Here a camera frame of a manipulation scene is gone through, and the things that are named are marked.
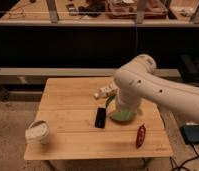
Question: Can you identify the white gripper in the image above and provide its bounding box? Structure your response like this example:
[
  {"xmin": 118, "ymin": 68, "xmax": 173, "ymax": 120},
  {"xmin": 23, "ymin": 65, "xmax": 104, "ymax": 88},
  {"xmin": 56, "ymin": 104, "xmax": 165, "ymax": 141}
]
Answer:
[{"xmin": 115, "ymin": 89, "xmax": 141, "ymax": 112}]

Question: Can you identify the red chili pepper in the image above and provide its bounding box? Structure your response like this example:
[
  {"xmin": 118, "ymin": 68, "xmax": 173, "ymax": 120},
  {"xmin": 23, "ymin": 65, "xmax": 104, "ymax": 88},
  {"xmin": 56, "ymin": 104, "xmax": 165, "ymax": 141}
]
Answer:
[{"xmin": 136, "ymin": 125, "xmax": 146, "ymax": 148}]

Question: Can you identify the black cable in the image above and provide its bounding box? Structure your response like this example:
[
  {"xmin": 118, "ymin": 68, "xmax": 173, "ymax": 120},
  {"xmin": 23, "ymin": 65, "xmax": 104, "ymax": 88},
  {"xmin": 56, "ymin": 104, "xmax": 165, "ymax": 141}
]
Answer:
[{"xmin": 169, "ymin": 143, "xmax": 199, "ymax": 171}]

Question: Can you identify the white cup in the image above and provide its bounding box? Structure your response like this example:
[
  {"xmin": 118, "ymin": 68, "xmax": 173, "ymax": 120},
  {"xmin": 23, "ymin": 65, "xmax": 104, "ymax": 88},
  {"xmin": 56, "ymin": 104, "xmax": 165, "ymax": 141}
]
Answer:
[{"xmin": 25, "ymin": 120, "xmax": 49, "ymax": 144}]

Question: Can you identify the black device on shelf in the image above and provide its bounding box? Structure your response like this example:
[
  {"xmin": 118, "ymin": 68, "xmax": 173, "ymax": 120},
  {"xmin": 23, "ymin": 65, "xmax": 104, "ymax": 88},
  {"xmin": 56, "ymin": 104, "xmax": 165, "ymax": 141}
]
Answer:
[{"xmin": 78, "ymin": 3, "xmax": 105, "ymax": 17}]

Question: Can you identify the green bowl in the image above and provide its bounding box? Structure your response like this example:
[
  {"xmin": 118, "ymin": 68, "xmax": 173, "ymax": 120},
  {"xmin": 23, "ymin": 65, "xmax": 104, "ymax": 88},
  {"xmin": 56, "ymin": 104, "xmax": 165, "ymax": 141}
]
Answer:
[{"xmin": 105, "ymin": 95, "xmax": 136, "ymax": 122}]

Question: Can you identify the blue foot pedal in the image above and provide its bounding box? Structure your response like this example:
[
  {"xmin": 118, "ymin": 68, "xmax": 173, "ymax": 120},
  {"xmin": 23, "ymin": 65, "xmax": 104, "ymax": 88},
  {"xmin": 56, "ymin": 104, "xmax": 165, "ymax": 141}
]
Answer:
[{"xmin": 180, "ymin": 125, "xmax": 199, "ymax": 144}]

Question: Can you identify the red tray on shelf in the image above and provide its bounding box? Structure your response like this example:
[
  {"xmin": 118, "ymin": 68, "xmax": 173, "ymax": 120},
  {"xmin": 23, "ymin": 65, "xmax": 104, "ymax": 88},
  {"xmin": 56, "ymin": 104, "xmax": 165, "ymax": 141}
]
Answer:
[{"xmin": 106, "ymin": 0, "xmax": 167, "ymax": 19}]

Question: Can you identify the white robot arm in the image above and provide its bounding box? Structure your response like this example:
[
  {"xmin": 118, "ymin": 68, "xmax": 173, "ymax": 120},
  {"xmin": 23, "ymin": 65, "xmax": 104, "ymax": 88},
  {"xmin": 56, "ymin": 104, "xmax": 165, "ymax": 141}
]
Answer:
[{"xmin": 113, "ymin": 54, "xmax": 199, "ymax": 124}]

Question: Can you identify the wooden table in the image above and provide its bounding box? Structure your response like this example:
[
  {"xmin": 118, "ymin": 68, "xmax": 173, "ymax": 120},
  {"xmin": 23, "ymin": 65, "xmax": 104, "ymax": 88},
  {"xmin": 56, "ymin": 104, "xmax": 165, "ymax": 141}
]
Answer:
[{"xmin": 23, "ymin": 77, "xmax": 174, "ymax": 171}]

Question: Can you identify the black rectangular block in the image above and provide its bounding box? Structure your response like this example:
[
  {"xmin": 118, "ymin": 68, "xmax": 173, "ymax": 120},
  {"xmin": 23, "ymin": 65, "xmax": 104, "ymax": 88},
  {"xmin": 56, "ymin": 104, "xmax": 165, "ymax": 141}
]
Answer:
[{"xmin": 95, "ymin": 108, "xmax": 106, "ymax": 128}]

